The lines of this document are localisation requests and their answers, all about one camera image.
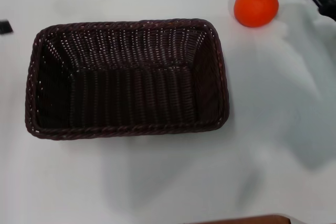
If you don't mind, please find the brown board edge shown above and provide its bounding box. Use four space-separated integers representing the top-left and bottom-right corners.
196 214 292 224

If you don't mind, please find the orange pear-shaped toy fruit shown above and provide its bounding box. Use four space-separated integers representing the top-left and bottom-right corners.
234 0 279 28

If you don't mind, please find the dark brown woven basket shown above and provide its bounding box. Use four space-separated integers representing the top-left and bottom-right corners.
25 18 230 141

